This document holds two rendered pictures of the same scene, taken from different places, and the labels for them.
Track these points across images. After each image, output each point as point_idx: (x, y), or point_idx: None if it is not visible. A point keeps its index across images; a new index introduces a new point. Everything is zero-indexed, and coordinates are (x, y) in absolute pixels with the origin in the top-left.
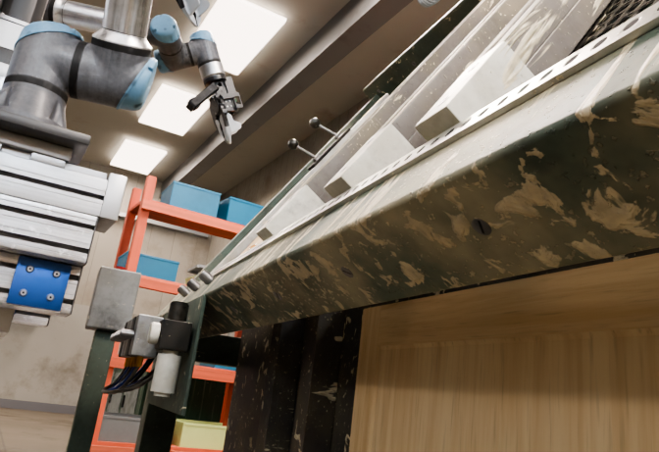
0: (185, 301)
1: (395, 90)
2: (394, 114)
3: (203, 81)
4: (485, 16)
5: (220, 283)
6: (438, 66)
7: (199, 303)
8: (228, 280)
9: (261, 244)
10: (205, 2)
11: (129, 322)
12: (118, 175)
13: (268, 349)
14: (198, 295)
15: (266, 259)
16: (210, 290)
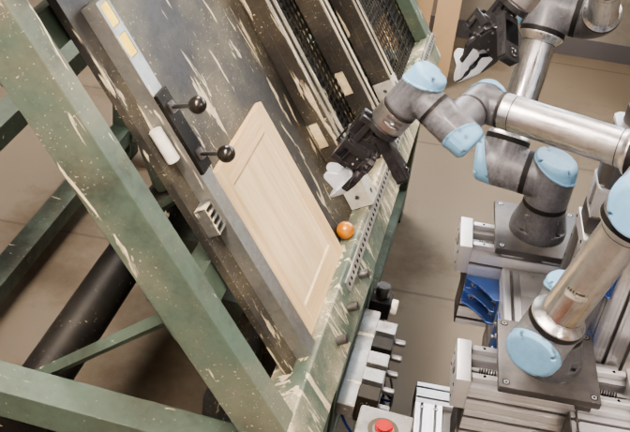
0: (354, 320)
1: (300, 60)
2: (370, 98)
3: (398, 136)
4: (325, 12)
5: (378, 244)
6: (350, 60)
7: (372, 277)
8: (384, 229)
9: (377, 201)
10: (459, 51)
11: (385, 373)
12: (467, 217)
13: (247, 341)
14: (367, 283)
15: (394, 191)
16: (377, 257)
